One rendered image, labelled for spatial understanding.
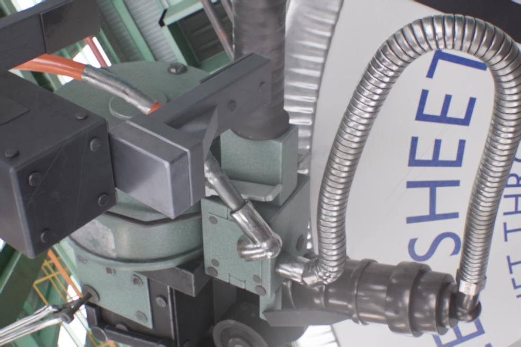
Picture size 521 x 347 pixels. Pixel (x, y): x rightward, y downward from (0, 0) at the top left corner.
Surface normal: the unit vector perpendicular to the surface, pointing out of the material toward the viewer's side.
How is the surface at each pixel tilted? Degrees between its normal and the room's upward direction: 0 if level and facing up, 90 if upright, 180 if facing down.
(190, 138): 115
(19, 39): 129
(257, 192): 105
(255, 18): 78
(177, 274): 58
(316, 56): 88
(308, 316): 47
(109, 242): 68
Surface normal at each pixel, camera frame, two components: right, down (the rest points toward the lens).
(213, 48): 0.01, 0.40
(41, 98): 0.00, -0.81
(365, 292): -0.52, -0.18
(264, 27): 0.20, 0.57
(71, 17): 0.77, 0.37
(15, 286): 0.90, -0.40
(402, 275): -0.32, -0.74
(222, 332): -0.48, 0.51
